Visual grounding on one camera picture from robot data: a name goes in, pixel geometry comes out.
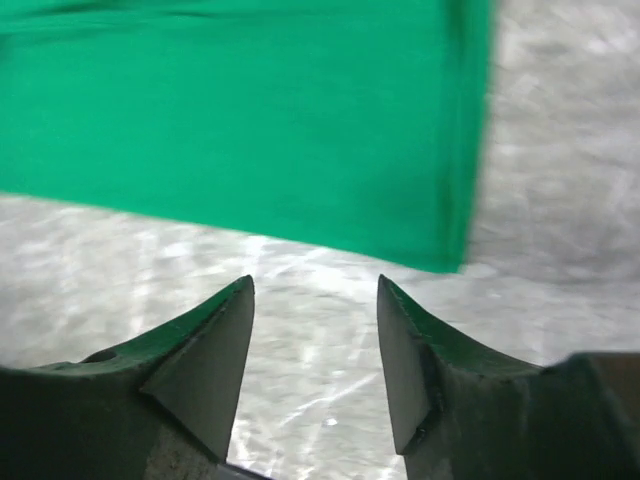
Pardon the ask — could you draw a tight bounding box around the green t shirt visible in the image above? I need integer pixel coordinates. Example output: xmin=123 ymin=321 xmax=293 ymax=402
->
xmin=1 ymin=1 xmax=495 ymax=273

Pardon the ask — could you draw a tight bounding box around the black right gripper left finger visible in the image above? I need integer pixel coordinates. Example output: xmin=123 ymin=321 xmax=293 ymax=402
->
xmin=1 ymin=276 xmax=254 ymax=479

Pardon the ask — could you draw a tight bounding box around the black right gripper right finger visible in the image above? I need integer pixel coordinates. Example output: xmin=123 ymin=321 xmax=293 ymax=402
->
xmin=377 ymin=277 xmax=639 ymax=480

